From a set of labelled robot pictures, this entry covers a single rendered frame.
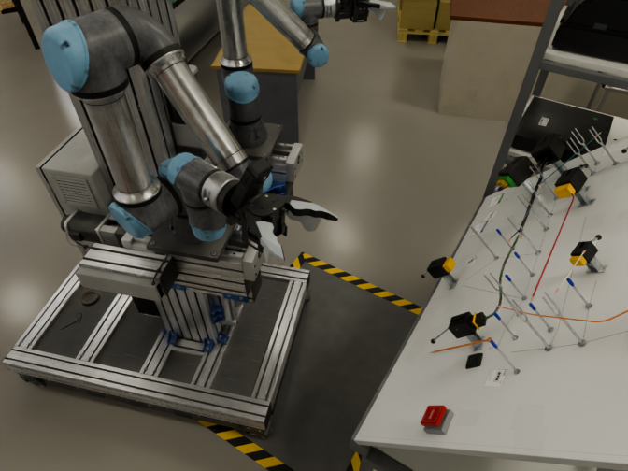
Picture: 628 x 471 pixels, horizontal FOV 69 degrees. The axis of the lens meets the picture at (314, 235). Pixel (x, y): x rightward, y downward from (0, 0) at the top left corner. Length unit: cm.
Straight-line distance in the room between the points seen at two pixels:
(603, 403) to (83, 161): 155
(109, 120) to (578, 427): 108
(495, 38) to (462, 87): 45
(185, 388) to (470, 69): 322
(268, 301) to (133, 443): 89
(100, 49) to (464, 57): 341
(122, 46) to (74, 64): 10
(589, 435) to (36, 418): 230
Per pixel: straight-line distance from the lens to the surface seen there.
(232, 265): 140
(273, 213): 81
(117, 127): 109
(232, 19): 170
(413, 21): 560
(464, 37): 405
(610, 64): 186
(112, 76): 103
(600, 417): 98
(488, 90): 425
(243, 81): 167
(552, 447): 98
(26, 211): 373
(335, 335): 252
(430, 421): 114
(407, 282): 279
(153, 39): 106
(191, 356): 229
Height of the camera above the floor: 213
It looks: 45 degrees down
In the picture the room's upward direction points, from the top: straight up
